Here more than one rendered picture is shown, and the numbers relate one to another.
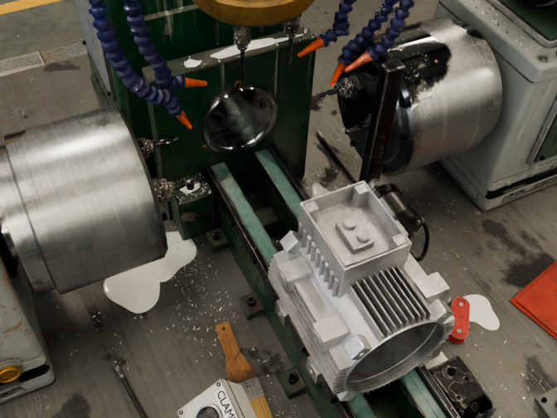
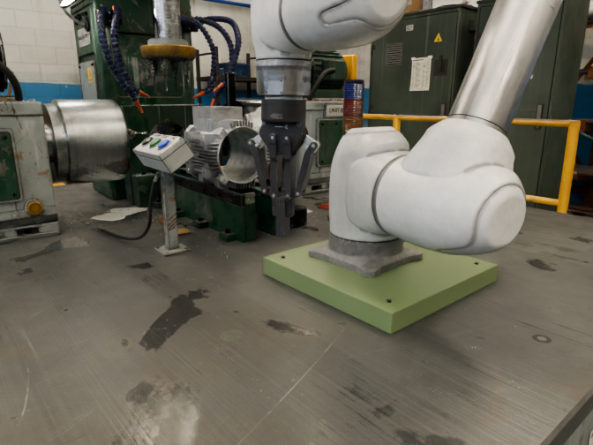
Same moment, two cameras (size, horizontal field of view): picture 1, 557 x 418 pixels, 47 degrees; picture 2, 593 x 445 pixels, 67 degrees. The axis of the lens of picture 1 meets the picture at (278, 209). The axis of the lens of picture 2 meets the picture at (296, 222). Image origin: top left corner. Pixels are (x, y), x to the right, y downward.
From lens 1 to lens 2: 107 cm
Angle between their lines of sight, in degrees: 35
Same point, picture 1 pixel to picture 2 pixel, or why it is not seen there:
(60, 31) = not seen: hidden behind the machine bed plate
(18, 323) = (47, 170)
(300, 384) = (205, 221)
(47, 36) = not seen: hidden behind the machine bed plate
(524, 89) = not seen: hidden behind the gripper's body
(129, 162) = (112, 104)
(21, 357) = (43, 202)
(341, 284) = (211, 118)
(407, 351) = (253, 173)
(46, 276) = (65, 147)
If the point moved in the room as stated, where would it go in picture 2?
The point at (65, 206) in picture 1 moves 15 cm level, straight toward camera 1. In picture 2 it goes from (79, 111) to (93, 113)
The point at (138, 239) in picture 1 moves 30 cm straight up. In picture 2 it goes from (115, 136) to (103, 25)
